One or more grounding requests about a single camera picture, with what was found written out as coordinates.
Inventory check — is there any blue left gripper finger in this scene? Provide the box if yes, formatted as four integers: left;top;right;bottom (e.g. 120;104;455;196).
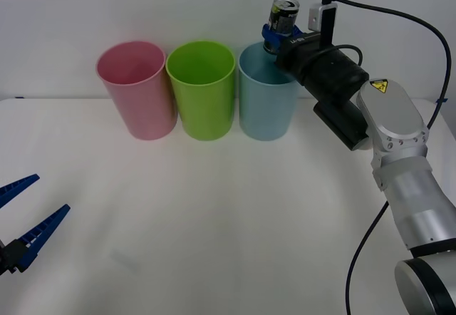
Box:
0;173;41;210
10;204;71;274

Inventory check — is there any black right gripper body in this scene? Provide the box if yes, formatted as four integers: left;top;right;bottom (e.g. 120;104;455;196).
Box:
274;31;334;78

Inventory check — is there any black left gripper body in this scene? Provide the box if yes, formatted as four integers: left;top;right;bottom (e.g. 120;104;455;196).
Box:
0;239;17;277

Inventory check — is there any black drink can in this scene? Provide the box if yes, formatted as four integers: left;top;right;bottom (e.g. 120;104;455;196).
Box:
262;0;301;56

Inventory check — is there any pale blue plastic waste bin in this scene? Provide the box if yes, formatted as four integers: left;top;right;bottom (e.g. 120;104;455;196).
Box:
237;41;299;142

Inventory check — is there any green plastic waste bin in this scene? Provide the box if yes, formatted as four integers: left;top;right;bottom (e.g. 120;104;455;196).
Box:
165;40;237;141

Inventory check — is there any pink plastic waste bin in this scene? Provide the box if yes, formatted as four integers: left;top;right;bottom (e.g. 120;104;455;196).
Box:
95;41;178;140

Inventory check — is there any pale grey right wrist camera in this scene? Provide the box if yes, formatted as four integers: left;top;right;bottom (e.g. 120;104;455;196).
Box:
307;2;338;51

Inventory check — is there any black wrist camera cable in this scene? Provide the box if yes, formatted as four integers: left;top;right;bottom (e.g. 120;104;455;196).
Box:
321;0;451;315

